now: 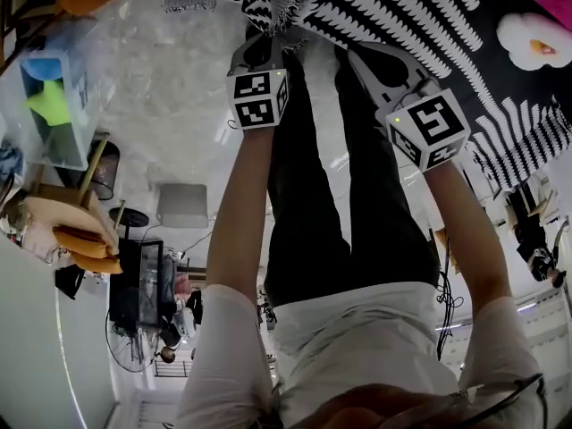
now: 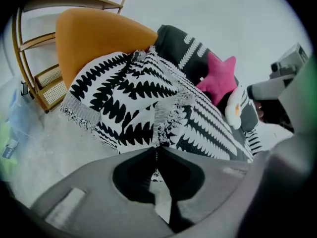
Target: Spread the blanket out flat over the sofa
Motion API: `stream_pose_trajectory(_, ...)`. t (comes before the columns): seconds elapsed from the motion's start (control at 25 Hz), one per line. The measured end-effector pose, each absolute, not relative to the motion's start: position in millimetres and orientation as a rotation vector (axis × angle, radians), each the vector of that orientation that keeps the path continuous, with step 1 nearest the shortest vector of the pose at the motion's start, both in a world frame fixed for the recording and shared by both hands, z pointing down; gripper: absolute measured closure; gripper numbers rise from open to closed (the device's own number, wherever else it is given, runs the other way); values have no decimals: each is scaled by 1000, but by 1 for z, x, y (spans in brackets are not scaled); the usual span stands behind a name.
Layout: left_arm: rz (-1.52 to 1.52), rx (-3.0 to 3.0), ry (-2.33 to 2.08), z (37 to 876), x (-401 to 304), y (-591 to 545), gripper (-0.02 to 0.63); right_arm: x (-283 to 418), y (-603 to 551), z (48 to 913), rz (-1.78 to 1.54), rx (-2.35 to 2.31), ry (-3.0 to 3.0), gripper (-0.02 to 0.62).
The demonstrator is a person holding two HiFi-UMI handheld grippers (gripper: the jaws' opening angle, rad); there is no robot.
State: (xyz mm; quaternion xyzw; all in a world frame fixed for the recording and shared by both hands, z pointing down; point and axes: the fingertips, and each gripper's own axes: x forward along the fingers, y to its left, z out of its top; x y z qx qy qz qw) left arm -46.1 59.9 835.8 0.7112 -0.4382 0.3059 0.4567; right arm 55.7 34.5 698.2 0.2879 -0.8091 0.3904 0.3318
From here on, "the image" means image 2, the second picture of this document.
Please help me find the person's right hand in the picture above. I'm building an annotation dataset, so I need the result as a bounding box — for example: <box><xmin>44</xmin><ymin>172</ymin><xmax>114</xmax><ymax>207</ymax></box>
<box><xmin>254</xmin><ymin>100</ymin><xmax>267</xmax><ymax>120</ymax></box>

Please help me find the person's white shirt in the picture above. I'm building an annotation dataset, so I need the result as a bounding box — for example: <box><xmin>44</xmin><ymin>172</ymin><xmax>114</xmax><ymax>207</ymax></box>
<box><xmin>195</xmin><ymin>56</ymin><xmax>317</xmax><ymax>238</ymax></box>

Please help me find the blue plush pillow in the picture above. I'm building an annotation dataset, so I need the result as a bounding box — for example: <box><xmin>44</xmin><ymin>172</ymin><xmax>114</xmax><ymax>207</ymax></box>
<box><xmin>8</xmin><ymin>103</ymin><xmax>30</xmax><ymax>133</ymax></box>

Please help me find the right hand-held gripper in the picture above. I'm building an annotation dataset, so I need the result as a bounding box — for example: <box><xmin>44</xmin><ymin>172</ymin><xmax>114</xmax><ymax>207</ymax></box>
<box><xmin>247</xmin><ymin>43</ymin><xmax>310</xmax><ymax>101</ymax></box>

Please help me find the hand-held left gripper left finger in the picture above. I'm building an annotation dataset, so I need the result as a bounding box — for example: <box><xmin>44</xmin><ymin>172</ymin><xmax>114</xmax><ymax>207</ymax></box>
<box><xmin>31</xmin><ymin>147</ymin><xmax>174</xmax><ymax>238</ymax></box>

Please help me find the wooden shelf rack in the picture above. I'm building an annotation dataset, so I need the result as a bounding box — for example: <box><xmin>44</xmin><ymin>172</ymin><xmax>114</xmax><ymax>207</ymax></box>
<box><xmin>11</xmin><ymin>0</ymin><xmax>136</xmax><ymax>114</ymax></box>

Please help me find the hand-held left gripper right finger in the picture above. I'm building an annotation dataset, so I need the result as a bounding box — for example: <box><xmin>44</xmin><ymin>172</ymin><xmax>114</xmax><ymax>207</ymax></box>
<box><xmin>158</xmin><ymin>146</ymin><xmax>251</xmax><ymax>234</ymax></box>

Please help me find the black white striped sofa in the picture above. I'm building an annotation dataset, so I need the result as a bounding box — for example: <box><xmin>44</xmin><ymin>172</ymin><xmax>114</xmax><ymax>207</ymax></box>
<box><xmin>60</xmin><ymin>24</ymin><xmax>263</xmax><ymax>163</ymax></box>

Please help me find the clear plastic storage box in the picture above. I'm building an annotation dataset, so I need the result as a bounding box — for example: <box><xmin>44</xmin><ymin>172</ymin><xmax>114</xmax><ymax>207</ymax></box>
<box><xmin>0</xmin><ymin>82</ymin><xmax>44</xmax><ymax>180</ymax></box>

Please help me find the pink star pillow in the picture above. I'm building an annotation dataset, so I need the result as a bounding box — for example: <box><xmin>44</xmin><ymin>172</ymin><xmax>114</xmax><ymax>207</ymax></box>
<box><xmin>196</xmin><ymin>52</ymin><xmax>239</xmax><ymax>107</ymax></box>

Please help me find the green star plush pillow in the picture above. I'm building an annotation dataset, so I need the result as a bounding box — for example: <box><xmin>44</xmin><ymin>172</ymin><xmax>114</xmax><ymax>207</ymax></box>
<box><xmin>0</xmin><ymin>122</ymin><xmax>15</xmax><ymax>176</ymax></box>

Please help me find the white flower pillow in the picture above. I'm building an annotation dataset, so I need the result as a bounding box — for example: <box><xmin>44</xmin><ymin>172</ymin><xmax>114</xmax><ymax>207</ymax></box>
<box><xmin>224</xmin><ymin>84</ymin><xmax>246</xmax><ymax>130</ymax></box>

